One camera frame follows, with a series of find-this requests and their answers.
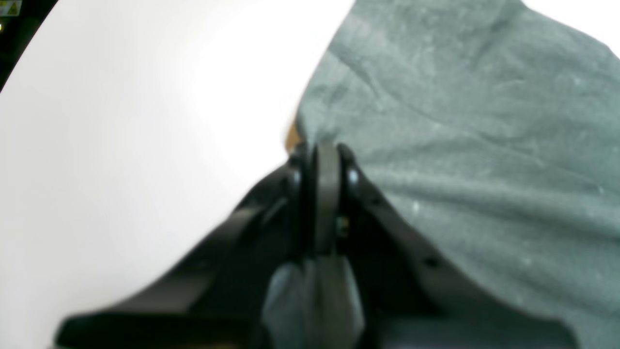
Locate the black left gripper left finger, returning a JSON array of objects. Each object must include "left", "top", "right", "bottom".
[{"left": 56, "top": 145, "right": 330, "bottom": 349}]

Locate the dark grey t-shirt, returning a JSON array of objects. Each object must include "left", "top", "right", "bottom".
[{"left": 296, "top": 0, "right": 620, "bottom": 349}]

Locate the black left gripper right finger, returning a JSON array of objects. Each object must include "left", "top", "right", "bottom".
[{"left": 333, "top": 145, "right": 578, "bottom": 349}]

